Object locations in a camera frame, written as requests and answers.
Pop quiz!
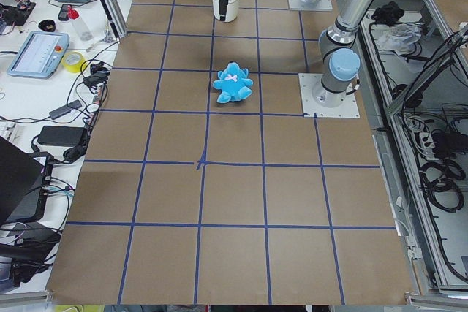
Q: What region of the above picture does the black laptop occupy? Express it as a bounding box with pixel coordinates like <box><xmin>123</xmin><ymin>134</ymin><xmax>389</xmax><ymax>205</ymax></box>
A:
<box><xmin>1</xmin><ymin>138</ymin><xmax>53</xmax><ymax>224</ymax></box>

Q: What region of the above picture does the blue teddy bear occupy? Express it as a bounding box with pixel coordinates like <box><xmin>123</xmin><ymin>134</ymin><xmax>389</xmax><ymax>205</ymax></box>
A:
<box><xmin>213</xmin><ymin>61</ymin><xmax>253</xmax><ymax>104</ymax></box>

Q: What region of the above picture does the black power adapter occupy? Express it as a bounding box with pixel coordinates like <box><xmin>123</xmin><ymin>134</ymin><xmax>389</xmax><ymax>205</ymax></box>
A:
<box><xmin>37</xmin><ymin>126</ymin><xmax>86</xmax><ymax>147</ymax></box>

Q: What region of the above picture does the white lidded trash can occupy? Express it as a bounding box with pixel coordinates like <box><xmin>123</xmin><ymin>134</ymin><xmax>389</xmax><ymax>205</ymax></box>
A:
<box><xmin>213</xmin><ymin>0</ymin><xmax>239</xmax><ymax>22</ymax></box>

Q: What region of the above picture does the clear bottle red cap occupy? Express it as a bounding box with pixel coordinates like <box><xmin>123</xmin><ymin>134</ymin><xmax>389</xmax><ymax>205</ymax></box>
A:
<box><xmin>67</xmin><ymin>5</ymin><xmax>93</xmax><ymax>41</ymax></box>

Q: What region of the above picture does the yellow tape roll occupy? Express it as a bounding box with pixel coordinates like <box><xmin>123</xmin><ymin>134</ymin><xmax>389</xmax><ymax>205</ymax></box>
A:
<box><xmin>61</xmin><ymin>51</ymin><xmax>85</xmax><ymax>73</ymax></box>

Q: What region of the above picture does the blue teach pendant tablet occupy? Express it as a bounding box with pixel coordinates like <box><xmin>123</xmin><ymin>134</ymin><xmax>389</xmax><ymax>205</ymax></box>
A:
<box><xmin>7</xmin><ymin>31</ymin><xmax>69</xmax><ymax>79</ymax></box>

